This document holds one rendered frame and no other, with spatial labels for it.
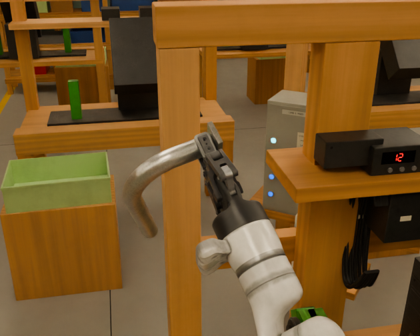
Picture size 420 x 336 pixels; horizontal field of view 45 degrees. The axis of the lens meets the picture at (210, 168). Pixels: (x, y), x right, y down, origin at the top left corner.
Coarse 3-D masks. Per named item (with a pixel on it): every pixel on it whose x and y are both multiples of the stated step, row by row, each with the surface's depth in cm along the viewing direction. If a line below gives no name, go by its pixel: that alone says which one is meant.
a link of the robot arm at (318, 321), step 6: (312, 318) 61; (318, 318) 61; (324, 318) 61; (300, 324) 62; (306, 324) 60; (312, 324) 60; (318, 324) 60; (324, 324) 60; (330, 324) 60; (336, 324) 61; (288, 330) 62; (294, 330) 61; (300, 330) 60; (306, 330) 60; (312, 330) 59; (318, 330) 59; (324, 330) 59; (330, 330) 59; (336, 330) 60
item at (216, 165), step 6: (222, 150) 70; (210, 156) 69; (222, 156) 69; (210, 162) 68; (216, 162) 68; (222, 162) 68; (228, 162) 68; (216, 168) 67; (234, 168) 66; (216, 174) 68; (222, 174) 66; (234, 174) 66; (222, 180) 66
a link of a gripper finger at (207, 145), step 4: (200, 136) 73; (204, 136) 73; (200, 140) 73; (204, 140) 73; (208, 140) 73; (200, 144) 73; (204, 144) 72; (208, 144) 72; (204, 148) 72; (208, 148) 72; (212, 148) 72; (204, 152) 72; (208, 152) 72; (212, 152) 70; (216, 152) 70; (212, 156) 69; (216, 156) 70; (220, 156) 70; (216, 160) 71
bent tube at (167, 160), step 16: (208, 128) 75; (192, 144) 74; (160, 160) 73; (176, 160) 73; (192, 160) 74; (144, 176) 73; (128, 192) 76; (128, 208) 80; (144, 208) 82; (144, 224) 86
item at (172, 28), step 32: (224, 0) 118; (256, 0) 118; (288, 0) 118; (320, 0) 118; (352, 0) 118; (384, 0) 118; (416, 0) 118; (160, 32) 109; (192, 32) 111; (224, 32) 112; (256, 32) 113; (288, 32) 115; (320, 32) 116; (352, 32) 117; (384, 32) 119; (416, 32) 120
